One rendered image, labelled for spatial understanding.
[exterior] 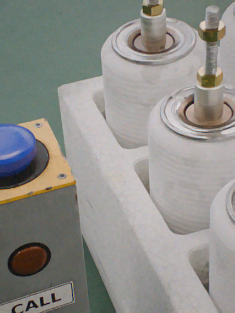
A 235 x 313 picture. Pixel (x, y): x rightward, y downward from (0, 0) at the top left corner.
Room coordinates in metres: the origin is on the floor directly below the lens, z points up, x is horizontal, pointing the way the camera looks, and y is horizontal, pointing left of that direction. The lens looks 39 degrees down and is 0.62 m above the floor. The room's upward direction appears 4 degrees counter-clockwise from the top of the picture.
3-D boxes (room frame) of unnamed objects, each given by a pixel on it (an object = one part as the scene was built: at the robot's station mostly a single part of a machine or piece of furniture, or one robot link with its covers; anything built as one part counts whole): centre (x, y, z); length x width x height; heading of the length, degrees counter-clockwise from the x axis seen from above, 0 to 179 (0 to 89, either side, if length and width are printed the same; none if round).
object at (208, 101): (0.50, -0.07, 0.26); 0.02 x 0.02 x 0.03
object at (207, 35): (0.50, -0.07, 0.32); 0.02 x 0.02 x 0.01; 44
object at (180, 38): (0.61, -0.04, 0.25); 0.08 x 0.08 x 0.01
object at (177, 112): (0.50, -0.07, 0.25); 0.08 x 0.08 x 0.01
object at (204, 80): (0.50, -0.07, 0.29); 0.02 x 0.02 x 0.01; 44
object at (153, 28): (0.61, -0.04, 0.26); 0.02 x 0.02 x 0.03
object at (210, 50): (0.50, -0.07, 0.30); 0.01 x 0.01 x 0.08; 44
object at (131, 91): (0.61, -0.04, 0.16); 0.10 x 0.10 x 0.18
